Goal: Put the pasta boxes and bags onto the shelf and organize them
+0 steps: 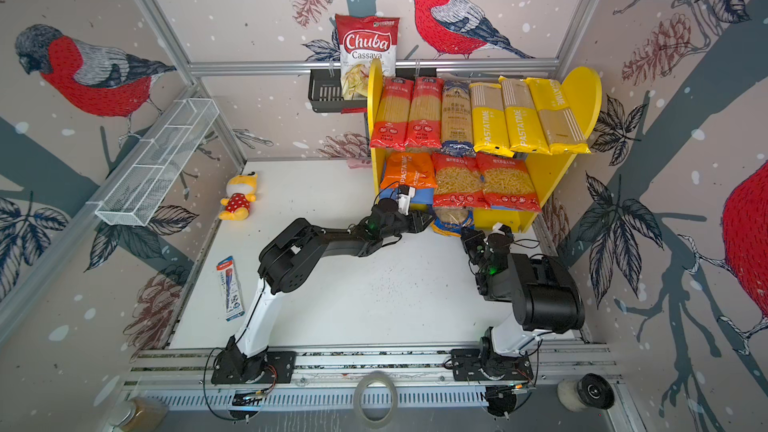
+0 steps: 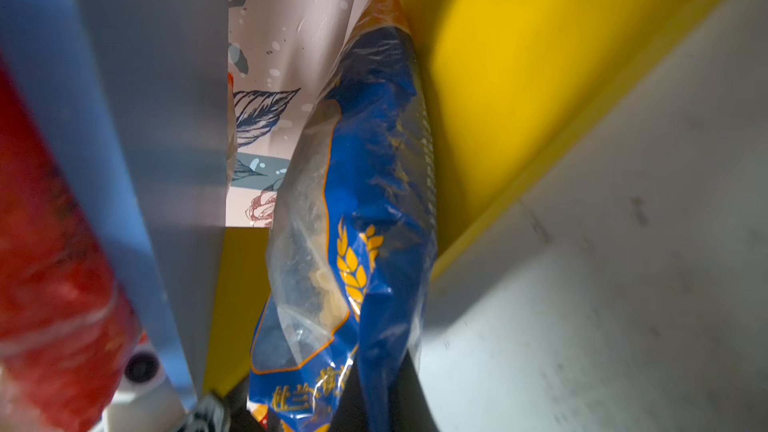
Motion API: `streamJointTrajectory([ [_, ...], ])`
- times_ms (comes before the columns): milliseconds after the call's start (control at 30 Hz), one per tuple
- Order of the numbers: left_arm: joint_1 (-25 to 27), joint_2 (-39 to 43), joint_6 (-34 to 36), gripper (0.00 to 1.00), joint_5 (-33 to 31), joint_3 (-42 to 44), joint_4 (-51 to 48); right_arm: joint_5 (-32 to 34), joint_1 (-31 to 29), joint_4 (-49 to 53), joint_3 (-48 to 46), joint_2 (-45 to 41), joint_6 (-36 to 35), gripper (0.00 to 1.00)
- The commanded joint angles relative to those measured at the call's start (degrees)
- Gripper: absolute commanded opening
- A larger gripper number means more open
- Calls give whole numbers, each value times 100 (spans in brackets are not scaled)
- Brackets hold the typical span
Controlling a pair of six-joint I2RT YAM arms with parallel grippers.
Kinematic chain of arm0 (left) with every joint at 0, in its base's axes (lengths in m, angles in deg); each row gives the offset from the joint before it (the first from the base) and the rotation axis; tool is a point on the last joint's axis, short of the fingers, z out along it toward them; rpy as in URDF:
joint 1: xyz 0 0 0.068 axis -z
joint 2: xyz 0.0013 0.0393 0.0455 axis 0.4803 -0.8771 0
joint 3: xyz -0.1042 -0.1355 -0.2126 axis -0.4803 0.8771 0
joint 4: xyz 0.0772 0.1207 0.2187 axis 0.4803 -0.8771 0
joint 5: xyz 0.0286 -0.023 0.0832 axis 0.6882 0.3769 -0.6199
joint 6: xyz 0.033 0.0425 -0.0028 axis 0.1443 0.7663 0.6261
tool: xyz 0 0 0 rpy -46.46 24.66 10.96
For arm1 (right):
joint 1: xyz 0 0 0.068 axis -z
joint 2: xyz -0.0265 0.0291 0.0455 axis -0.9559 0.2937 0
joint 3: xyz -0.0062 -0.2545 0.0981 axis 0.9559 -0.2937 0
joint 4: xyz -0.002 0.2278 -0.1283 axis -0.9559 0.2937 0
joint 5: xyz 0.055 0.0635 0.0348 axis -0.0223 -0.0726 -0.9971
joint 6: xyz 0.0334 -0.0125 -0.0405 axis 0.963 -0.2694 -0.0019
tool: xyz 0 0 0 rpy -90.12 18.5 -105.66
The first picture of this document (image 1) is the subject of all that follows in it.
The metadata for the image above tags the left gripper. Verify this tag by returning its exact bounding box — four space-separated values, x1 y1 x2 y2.
379 210 436 242

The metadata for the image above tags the blue macaroni bag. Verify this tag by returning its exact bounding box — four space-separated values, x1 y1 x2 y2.
431 207 474 237

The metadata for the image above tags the orange Pastatime macaroni bag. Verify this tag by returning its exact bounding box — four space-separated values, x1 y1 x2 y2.
380 152 437 189

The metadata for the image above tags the red macaroni bag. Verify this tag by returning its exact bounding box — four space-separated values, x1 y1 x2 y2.
431 153 490 209
476 153 541 213

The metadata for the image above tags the red spaghetti bag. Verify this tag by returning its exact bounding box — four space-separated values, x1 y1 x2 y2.
370 77 414 151
405 77 444 149

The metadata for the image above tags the dark blue spaghetti bag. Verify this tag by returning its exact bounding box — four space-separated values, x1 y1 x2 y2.
441 80 475 157

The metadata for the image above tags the yellow Pastatime spaghetti bag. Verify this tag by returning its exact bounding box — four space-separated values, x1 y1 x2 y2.
525 78 591 155
470 82 514 158
499 77 551 155

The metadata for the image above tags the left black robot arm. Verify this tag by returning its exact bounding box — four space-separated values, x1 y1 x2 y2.
226 198 434 359

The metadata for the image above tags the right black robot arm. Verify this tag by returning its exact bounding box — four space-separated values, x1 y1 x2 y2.
460 227 585 359

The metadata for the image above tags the yellow plush toy red dress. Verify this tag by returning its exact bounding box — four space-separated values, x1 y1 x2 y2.
218 172 258 221

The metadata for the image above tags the red Chuba cassava chips bag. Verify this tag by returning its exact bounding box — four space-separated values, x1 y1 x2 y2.
335 14 400 100

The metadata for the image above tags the clear tape roll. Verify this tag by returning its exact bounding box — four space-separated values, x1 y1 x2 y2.
352 370 399 430

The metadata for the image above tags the glass jar with lid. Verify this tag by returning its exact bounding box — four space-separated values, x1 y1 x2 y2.
107 397 169 432

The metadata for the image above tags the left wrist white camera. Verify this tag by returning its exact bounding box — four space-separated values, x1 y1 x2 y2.
397 185 416 215

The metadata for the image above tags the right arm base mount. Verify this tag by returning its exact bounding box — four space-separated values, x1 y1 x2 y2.
443 338 534 383

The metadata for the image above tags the black wire wall basket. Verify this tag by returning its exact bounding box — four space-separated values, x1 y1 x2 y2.
308 68 437 114

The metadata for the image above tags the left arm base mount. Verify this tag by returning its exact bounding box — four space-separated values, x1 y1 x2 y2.
211 336 297 385

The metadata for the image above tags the white mesh wall shelf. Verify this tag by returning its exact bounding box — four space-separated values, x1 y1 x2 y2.
95 98 219 226

